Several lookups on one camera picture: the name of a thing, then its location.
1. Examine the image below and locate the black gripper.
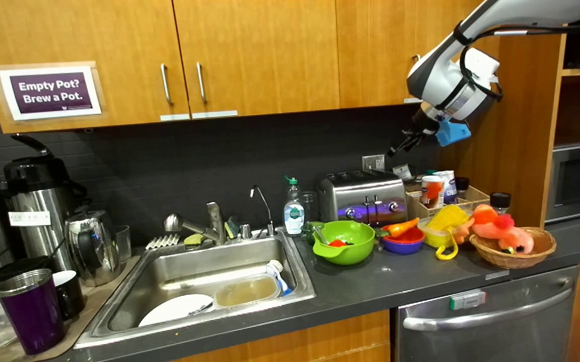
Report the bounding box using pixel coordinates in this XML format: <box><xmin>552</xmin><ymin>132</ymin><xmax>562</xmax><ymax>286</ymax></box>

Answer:
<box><xmin>384</xmin><ymin>110</ymin><xmax>440</xmax><ymax>160</ymax></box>

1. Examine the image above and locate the silver toaster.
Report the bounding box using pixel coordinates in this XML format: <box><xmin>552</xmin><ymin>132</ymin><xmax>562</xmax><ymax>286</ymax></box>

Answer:
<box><xmin>320</xmin><ymin>171</ymin><xmax>407</xmax><ymax>225</ymax></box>

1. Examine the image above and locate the dish soap bottle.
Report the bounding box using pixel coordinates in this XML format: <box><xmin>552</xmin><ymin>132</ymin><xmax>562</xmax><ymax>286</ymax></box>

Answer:
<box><xmin>285</xmin><ymin>177</ymin><xmax>304</xmax><ymax>236</ymax></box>

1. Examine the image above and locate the black mug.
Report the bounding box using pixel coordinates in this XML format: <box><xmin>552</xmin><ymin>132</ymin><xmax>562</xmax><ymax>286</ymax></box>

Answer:
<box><xmin>52</xmin><ymin>269</ymin><xmax>84</xmax><ymax>320</ymax></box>

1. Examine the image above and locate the pink plush toy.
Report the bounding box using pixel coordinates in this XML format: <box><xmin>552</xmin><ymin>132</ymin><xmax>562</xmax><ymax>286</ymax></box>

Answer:
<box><xmin>472</xmin><ymin>203</ymin><xmax>534</xmax><ymax>254</ymax></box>

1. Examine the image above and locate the blue wrist camera box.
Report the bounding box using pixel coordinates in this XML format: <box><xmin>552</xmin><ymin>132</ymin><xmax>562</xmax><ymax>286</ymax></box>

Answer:
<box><xmin>435</xmin><ymin>118</ymin><xmax>472</xmax><ymax>147</ymax></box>

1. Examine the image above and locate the cardboard condiment box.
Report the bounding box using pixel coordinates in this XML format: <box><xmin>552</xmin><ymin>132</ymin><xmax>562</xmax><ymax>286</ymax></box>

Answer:
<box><xmin>407</xmin><ymin>169</ymin><xmax>490</xmax><ymax>217</ymax></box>

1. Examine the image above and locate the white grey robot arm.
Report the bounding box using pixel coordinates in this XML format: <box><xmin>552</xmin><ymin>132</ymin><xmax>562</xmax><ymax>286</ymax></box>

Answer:
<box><xmin>386</xmin><ymin>0</ymin><xmax>580</xmax><ymax>156</ymax></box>

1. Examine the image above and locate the white plate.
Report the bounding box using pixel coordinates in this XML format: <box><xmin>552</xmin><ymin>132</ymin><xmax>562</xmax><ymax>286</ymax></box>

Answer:
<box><xmin>140</xmin><ymin>294</ymin><xmax>213</xmax><ymax>327</ymax></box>

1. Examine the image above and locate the purple metal tumbler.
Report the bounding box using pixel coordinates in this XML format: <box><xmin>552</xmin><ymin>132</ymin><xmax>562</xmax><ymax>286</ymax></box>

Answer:
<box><xmin>0</xmin><ymin>268</ymin><xmax>64</xmax><ymax>354</ymax></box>

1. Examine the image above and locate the purple cabinet sign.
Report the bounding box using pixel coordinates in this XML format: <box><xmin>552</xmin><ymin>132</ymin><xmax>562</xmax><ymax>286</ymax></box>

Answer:
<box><xmin>0</xmin><ymin>62</ymin><xmax>104</xmax><ymax>122</ymax></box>

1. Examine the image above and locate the glass coffee carafe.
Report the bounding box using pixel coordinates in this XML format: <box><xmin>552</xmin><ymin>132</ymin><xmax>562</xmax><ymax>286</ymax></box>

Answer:
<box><xmin>64</xmin><ymin>209</ymin><xmax>119</xmax><ymax>286</ymax></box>

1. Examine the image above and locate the purple bowl with red food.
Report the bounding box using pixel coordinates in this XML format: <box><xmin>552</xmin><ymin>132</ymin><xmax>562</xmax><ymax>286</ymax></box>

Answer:
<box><xmin>380</xmin><ymin>219</ymin><xmax>426</xmax><ymax>255</ymax></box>

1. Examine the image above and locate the stainless steel sink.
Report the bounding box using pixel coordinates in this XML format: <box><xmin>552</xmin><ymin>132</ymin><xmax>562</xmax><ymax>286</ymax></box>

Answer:
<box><xmin>76</xmin><ymin>234</ymin><xmax>317</xmax><ymax>349</ymax></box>

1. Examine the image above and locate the stainless dishwasher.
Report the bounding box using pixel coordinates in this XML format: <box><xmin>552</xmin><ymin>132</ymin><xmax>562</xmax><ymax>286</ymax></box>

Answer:
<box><xmin>392</xmin><ymin>265</ymin><xmax>579</xmax><ymax>362</ymax></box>

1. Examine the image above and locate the green plastic bowl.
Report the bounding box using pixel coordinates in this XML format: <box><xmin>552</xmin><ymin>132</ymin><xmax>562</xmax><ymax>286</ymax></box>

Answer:
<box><xmin>313</xmin><ymin>219</ymin><xmax>374</xmax><ymax>265</ymax></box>

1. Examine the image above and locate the wall power outlet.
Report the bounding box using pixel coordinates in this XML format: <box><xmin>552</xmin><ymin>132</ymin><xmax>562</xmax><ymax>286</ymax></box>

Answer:
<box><xmin>362</xmin><ymin>154</ymin><xmax>384</xmax><ymax>171</ymax></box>

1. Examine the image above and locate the chrome faucet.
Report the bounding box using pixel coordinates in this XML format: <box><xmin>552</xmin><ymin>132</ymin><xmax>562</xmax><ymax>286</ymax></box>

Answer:
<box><xmin>163</xmin><ymin>184</ymin><xmax>279</xmax><ymax>248</ymax></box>

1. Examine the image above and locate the wicker basket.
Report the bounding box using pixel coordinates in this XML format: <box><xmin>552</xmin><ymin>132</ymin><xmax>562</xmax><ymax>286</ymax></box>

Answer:
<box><xmin>469</xmin><ymin>227</ymin><xmax>556</xmax><ymax>269</ymax></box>

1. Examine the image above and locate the yellow plastic pitcher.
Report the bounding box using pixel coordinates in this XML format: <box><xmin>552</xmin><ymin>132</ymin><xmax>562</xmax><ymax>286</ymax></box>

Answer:
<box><xmin>424</xmin><ymin>205</ymin><xmax>469</xmax><ymax>261</ymax></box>

